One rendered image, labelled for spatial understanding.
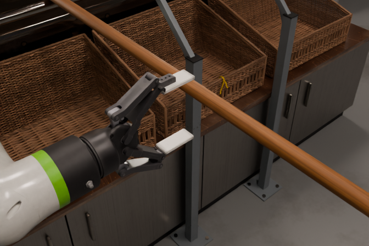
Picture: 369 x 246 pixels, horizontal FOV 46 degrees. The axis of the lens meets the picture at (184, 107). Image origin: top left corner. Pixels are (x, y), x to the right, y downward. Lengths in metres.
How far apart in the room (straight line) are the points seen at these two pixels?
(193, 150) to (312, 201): 0.86
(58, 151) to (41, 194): 0.07
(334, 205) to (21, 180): 1.85
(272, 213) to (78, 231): 0.98
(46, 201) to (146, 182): 1.02
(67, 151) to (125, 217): 1.05
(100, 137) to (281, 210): 1.62
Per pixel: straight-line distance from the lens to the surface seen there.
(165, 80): 0.72
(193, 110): 1.50
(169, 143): 0.82
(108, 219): 1.65
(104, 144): 0.69
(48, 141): 1.71
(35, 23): 1.70
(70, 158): 0.66
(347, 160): 2.56
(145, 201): 1.72
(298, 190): 2.32
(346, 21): 2.33
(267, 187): 2.29
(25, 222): 0.65
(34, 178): 0.65
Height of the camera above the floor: 1.69
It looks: 38 degrees down
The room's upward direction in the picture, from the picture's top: straight up
